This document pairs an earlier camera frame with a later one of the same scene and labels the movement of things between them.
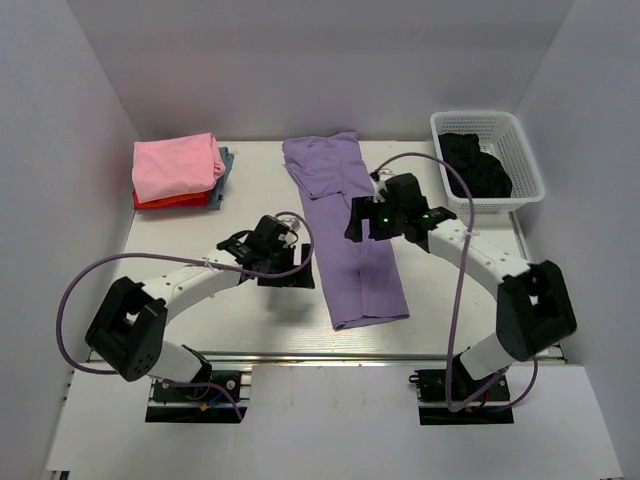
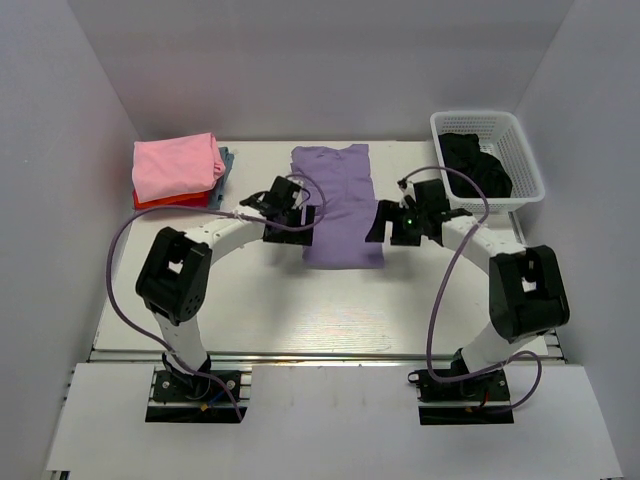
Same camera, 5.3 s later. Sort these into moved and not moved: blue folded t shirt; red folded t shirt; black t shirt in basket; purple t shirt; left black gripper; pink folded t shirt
Moved: left black gripper; purple t shirt
Not moved: black t shirt in basket; pink folded t shirt; blue folded t shirt; red folded t shirt
